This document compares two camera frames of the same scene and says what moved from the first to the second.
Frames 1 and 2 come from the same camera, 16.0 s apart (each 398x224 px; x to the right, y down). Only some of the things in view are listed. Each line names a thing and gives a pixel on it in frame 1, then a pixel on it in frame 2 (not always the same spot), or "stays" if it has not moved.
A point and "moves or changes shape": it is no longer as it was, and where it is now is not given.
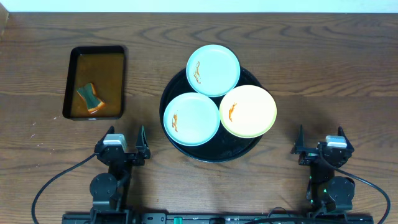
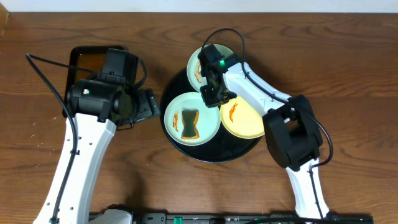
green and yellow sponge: x=89 y=94 moves or changes shape
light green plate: x=191 y=119 stays
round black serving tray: x=223 y=147 stays
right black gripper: x=298 y=146 to x=209 y=101
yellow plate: x=247 y=111 stays
